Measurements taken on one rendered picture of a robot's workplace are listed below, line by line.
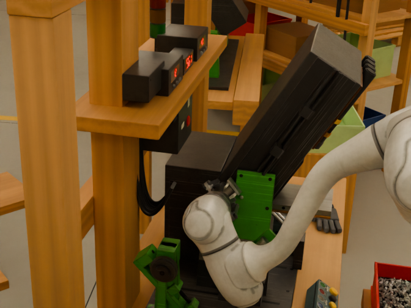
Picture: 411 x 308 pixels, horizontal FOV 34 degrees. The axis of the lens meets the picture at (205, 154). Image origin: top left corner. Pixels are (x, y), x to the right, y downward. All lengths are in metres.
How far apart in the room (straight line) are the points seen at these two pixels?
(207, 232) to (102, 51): 0.51
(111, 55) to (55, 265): 0.53
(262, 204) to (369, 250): 2.20
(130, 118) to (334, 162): 0.50
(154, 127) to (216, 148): 0.65
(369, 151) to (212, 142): 0.91
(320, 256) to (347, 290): 1.47
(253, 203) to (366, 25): 2.60
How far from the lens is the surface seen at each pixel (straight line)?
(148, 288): 2.18
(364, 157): 1.50
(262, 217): 2.05
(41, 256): 1.53
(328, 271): 2.29
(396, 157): 1.29
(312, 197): 1.56
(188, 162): 2.14
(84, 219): 1.84
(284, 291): 2.17
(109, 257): 1.96
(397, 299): 2.24
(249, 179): 2.03
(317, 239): 2.45
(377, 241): 4.31
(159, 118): 1.66
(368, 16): 4.50
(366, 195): 4.83
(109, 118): 1.66
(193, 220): 1.61
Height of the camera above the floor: 2.14
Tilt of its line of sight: 24 degrees down
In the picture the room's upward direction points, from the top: 2 degrees clockwise
